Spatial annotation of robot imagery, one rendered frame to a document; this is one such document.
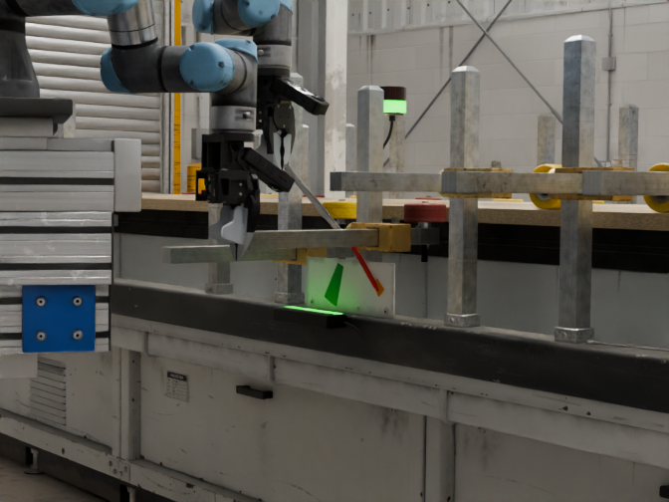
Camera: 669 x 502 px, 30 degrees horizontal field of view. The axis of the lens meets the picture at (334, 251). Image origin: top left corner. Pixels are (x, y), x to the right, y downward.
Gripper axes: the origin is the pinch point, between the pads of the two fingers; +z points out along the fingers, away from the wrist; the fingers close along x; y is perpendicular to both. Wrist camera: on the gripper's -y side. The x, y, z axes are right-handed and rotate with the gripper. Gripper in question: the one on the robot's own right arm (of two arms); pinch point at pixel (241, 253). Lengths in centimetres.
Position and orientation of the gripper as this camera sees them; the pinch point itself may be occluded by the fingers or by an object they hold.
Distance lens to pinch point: 211.1
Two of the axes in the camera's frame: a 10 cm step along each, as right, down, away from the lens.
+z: -0.2, 10.0, 0.4
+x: 6.2, 0.5, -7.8
